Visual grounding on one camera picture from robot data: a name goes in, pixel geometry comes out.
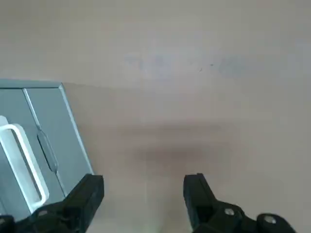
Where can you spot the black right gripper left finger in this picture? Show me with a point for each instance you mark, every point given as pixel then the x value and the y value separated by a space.
pixel 80 199

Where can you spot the gray metal cabinet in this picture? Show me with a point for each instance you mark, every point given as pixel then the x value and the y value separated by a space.
pixel 36 83

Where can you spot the gray drawer with notch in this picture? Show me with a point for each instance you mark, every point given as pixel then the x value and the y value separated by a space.
pixel 60 126

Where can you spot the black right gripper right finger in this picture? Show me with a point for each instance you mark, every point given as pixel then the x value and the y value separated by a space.
pixel 201 194

